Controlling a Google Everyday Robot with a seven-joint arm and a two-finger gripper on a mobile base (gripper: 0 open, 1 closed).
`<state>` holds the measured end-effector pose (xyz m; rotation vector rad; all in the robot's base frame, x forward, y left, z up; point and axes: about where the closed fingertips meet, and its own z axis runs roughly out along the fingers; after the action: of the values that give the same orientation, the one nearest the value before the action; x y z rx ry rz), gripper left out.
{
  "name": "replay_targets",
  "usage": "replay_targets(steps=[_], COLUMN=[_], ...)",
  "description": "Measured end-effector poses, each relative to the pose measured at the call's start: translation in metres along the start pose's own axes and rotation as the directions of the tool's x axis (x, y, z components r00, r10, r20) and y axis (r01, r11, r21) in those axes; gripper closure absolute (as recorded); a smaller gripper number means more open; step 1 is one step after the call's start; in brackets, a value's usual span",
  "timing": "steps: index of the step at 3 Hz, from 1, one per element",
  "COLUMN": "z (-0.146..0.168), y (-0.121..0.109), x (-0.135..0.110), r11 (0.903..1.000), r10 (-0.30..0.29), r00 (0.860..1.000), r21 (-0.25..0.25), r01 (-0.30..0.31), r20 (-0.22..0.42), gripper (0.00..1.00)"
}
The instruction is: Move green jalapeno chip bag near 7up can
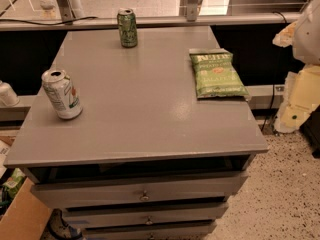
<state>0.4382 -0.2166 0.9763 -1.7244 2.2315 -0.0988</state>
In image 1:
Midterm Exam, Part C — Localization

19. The green jalapeno chip bag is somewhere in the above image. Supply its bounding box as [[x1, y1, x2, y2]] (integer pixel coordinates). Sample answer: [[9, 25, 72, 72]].
[[189, 48, 249, 99]]

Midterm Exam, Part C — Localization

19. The green package in box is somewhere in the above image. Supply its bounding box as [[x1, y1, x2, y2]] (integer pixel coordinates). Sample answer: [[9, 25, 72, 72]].
[[3, 168, 25, 199]]

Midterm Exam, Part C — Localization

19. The grey drawer cabinet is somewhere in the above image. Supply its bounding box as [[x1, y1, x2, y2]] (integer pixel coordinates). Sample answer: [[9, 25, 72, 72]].
[[3, 25, 270, 240]]

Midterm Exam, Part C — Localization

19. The black cable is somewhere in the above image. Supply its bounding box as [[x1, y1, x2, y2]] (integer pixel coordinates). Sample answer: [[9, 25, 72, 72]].
[[0, 15, 98, 26]]

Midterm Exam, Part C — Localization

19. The middle grey drawer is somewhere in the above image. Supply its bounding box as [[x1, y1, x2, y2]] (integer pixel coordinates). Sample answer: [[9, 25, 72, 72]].
[[63, 202, 228, 228]]

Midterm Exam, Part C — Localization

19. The white bottle at left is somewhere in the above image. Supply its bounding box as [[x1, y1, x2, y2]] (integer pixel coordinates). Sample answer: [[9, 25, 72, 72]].
[[0, 81, 19, 106]]

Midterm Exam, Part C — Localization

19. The green soda can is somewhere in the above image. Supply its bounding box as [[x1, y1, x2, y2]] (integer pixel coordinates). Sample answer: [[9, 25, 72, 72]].
[[117, 8, 138, 48]]

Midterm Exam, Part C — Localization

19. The top grey drawer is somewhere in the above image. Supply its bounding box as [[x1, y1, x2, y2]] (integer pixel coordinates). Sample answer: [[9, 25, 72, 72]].
[[31, 171, 248, 208]]

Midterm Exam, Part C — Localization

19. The cardboard box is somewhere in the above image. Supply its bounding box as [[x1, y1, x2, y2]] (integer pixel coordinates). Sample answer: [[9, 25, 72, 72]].
[[0, 179, 52, 240]]

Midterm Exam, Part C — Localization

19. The bottom grey drawer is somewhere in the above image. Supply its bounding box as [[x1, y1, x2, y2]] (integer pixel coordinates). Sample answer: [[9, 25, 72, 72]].
[[83, 220, 216, 240]]

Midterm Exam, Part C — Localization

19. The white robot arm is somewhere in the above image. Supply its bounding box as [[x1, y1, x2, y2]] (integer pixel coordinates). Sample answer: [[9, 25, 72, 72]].
[[272, 0, 320, 133]]

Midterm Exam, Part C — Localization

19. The white 7up can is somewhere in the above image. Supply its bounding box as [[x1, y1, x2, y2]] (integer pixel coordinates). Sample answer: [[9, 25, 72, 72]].
[[41, 69, 82, 120]]

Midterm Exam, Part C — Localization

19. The grey drawer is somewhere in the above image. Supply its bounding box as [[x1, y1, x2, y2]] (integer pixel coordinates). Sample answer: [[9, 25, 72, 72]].
[[83, 220, 216, 240], [31, 171, 248, 208], [63, 202, 228, 228]]

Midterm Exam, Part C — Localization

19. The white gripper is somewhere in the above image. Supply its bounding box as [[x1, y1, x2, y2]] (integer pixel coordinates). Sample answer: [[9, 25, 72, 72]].
[[272, 22, 320, 133]]

